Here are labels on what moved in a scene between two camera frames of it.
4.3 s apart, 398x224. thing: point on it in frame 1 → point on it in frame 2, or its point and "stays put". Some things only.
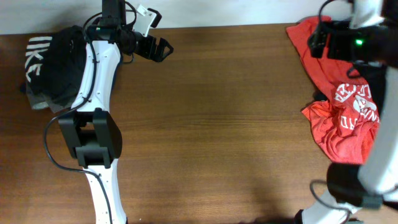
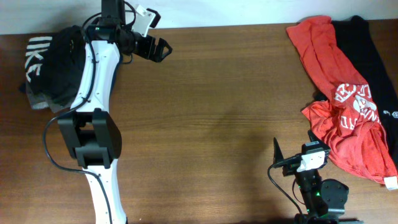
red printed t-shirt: (347, 121) stays put
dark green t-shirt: (55, 65) stays put
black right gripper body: (360, 45) → (290, 167)
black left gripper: (148, 50) stays put
